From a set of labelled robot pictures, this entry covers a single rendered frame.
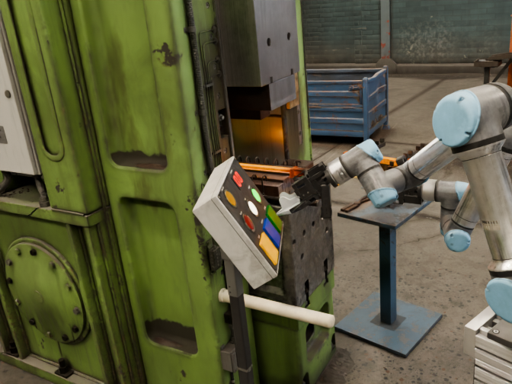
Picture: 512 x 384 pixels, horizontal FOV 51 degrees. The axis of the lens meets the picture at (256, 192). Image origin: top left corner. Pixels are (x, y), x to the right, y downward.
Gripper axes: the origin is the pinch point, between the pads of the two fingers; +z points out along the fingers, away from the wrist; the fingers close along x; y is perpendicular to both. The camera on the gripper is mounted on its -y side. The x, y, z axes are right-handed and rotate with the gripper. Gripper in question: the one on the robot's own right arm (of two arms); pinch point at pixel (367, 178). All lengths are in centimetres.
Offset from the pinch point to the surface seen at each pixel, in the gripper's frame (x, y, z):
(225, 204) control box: -71, -17, 13
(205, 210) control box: -75, -16, 17
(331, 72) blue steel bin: 411, 34, 192
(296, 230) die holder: -11.4, 19.6, 24.7
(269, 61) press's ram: -11, -44, 31
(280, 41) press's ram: -1, -50, 31
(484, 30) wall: 752, 31, 79
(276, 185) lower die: -11.3, 2.0, 32.0
